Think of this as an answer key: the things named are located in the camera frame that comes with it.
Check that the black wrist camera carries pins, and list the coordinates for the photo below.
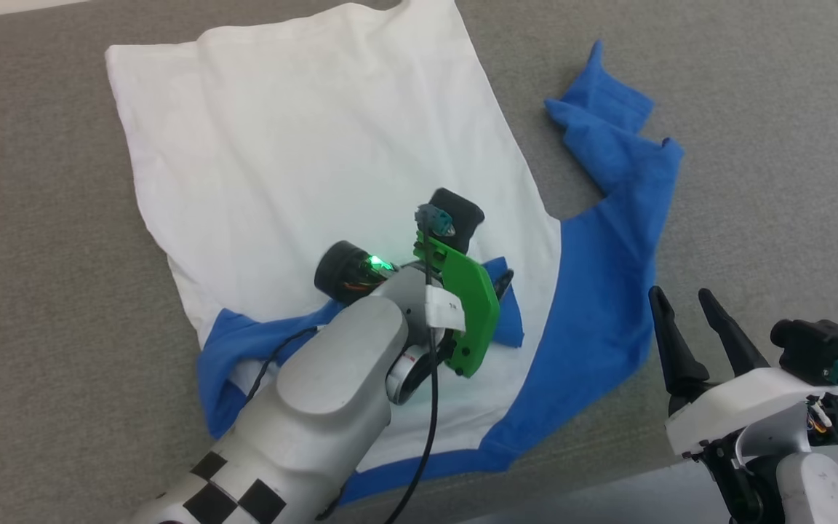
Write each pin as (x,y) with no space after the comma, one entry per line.
(463,215)
(819,346)

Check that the teal left camera connector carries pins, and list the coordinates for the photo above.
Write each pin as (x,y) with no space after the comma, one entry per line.
(435,220)

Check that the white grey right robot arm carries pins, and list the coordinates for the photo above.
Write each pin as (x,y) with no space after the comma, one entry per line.
(819,487)

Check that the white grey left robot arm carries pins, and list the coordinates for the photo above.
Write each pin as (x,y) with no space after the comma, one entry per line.
(332,393)

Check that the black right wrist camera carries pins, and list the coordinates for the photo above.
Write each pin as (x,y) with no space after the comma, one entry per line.
(819,346)

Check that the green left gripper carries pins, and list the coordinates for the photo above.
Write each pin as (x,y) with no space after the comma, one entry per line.
(473,291)

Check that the blue and white t-shirt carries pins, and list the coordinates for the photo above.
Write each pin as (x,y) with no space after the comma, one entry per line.
(302,145)

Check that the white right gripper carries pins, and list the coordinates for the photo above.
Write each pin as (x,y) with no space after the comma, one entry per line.
(746,407)

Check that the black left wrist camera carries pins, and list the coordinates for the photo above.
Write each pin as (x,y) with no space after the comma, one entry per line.
(463,215)

